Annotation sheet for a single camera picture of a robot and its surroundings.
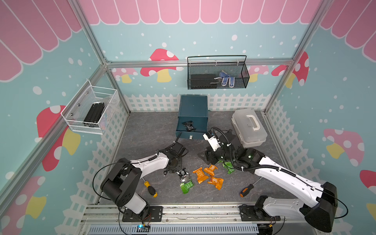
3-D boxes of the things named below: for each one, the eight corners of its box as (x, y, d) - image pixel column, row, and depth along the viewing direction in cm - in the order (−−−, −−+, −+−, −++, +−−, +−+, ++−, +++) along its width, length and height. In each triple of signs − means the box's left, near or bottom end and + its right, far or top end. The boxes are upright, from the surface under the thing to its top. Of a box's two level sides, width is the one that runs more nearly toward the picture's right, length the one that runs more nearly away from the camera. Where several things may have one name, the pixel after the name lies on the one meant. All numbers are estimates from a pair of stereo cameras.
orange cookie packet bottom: (207, 183, 86) (208, 182, 85) (212, 174, 90) (213, 173, 88) (219, 191, 83) (220, 190, 82) (224, 181, 87) (225, 180, 85)
